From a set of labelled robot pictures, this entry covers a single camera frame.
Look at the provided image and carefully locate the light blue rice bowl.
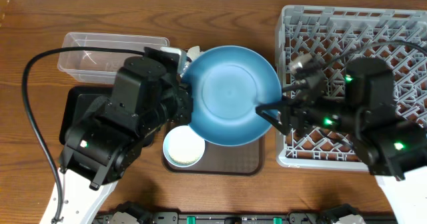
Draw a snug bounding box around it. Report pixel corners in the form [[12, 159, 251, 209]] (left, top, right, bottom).
[[162, 125, 207, 169]]

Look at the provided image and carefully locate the dark blue plate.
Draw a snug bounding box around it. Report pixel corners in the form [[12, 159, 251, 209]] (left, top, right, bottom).
[[181, 45, 282, 147]]

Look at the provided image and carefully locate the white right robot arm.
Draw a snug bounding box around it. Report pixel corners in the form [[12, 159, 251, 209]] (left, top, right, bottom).
[[256, 57, 426, 223]]

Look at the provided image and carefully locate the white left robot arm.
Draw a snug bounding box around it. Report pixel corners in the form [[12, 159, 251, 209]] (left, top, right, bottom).
[[41, 54, 193, 223]]

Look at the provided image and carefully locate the grey dishwasher rack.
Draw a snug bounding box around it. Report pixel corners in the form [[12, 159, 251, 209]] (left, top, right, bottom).
[[275, 5, 426, 171]]

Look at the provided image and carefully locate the black waste tray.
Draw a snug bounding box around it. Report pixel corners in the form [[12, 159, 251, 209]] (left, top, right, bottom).
[[60, 85, 165, 153]]

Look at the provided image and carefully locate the crumpled white paper napkin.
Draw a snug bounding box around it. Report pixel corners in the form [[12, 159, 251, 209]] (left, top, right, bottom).
[[187, 46, 203, 62]]

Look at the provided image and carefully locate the brown serving tray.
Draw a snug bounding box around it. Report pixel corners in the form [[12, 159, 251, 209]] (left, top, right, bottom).
[[162, 123, 264, 176]]

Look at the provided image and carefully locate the clear plastic bin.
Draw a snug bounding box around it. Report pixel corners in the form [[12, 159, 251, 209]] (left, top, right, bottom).
[[57, 32, 169, 84]]

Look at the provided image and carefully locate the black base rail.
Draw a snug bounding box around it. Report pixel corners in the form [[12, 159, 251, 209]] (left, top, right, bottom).
[[92, 202, 397, 224]]

